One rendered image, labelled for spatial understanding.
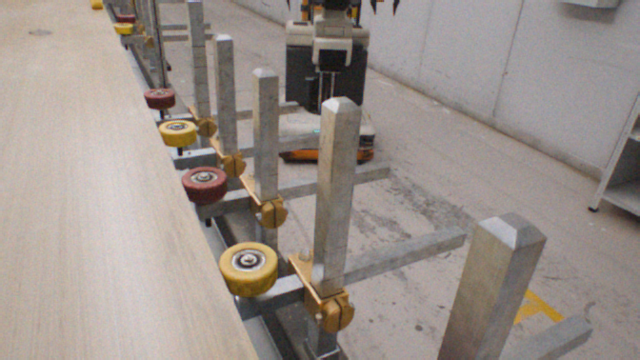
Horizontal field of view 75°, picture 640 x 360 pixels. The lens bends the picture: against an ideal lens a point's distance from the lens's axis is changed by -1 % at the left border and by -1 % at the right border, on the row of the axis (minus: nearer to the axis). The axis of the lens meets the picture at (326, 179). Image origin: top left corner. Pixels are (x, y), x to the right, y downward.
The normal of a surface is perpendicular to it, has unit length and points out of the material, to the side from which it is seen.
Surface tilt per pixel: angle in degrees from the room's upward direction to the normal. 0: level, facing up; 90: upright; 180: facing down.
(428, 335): 0
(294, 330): 0
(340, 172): 90
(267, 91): 90
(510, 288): 90
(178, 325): 0
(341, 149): 90
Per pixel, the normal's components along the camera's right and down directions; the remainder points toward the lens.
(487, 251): -0.88, 0.18
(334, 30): 0.07, 0.61
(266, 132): 0.47, 0.46
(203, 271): 0.06, -0.87
